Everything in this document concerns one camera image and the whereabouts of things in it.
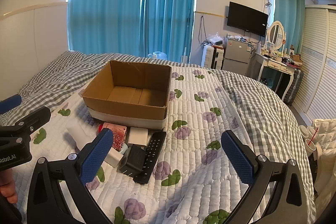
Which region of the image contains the white floral quilt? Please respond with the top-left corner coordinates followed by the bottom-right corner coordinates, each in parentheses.
top-left (10, 64), bottom-right (317, 224)

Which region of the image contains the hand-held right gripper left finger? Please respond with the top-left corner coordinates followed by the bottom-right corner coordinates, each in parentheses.
top-left (26, 128), bottom-right (114, 224)

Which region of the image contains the teal curtain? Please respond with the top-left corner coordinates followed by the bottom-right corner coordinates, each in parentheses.
top-left (272, 0), bottom-right (306, 57)

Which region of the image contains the white square box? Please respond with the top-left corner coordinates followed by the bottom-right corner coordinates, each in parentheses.
top-left (127, 127), bottom-right (150, 148)

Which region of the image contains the paper cup with straw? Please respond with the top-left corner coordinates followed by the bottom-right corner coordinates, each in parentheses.
top-left (304, 127), bottom-right (320, 152)

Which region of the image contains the white suitcase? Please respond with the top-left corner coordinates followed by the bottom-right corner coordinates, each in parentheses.
top-left (202, 46), bottom-right (225, 69)

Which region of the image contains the grey small fridge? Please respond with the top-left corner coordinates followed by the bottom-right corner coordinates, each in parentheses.
top-left (222, 38), bottom-right (254, 76)

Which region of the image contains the wide blue curtain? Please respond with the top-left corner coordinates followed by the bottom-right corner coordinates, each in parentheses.
top-left (67, 0), bottom-right (146, 58)

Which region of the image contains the white dressing table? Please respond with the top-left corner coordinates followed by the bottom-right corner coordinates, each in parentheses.
top-left (256, 52), bottom-right (299, 100)

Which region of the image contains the grey checked suitcase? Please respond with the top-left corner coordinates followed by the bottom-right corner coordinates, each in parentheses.
top-left (283, 68), bottom-right (304, 105)

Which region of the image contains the black wall television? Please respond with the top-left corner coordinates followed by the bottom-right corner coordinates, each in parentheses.
top-left (227, 1), bottom-right (269, 37)

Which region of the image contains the white charger block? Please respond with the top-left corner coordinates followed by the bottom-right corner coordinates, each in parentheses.
top-left (105, 148), bottom-right (124, 168)

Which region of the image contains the oval white mirror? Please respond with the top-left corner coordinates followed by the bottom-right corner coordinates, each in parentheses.
top-left (266, 21), bottom-right (285, 51)

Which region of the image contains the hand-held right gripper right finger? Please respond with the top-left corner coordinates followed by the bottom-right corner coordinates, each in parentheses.
top-left (220, 130), bottom-right (309, 224)

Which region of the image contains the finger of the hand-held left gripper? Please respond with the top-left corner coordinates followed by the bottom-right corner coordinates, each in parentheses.
top-left (0, 94), bottom-right (22, 116)
top-left (0, 106), bottom-right (51, 139)

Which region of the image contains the pink rose-print box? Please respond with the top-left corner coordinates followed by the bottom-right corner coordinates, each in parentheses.
top-left (101, 122), bottom-right (128, 151)

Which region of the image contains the person's left hand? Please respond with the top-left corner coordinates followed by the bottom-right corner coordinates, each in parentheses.
top-left (0, 169), bottom-right (18, 204)

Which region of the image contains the clear plastic bag by curtain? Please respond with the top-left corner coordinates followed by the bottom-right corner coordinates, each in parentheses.
top-left (147, 51), bottom-right (168, 59)

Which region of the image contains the white tube with red cap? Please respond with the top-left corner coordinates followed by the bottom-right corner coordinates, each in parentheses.
top-left (66, 120), bottom-right (103, 149)

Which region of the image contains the white bed headboard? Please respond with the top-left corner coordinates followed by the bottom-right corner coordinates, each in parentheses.
top-left (0, 2), bottom-right (69, 109)

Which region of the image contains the narrow blue curtain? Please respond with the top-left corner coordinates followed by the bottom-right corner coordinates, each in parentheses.
top-left (140, 0), bottom-right (197, 64)

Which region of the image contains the white slatted wardrobe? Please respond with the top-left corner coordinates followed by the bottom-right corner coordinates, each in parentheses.
top-left (291, 5), bottom-right (336, 121)

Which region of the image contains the clear plastic bag on suitcase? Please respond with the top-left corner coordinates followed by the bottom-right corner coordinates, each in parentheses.
top-left (206, 32), bottom-right (228, 47)

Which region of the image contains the black power adapter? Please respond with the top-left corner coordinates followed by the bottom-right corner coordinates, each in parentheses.
top-left (117, 144), bottom-right (147, 178)

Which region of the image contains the white quilted jacket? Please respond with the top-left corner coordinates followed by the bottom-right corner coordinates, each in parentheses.
top-left (311, 118), bottom-right (336, 214)

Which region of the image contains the hanging dark cable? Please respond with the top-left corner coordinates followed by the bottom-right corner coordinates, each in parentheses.
top-left (199, 15), bottom-right (208, 46)

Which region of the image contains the black remote control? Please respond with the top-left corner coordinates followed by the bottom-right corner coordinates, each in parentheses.
top-left (133, 131), bottom-right (167, 184)

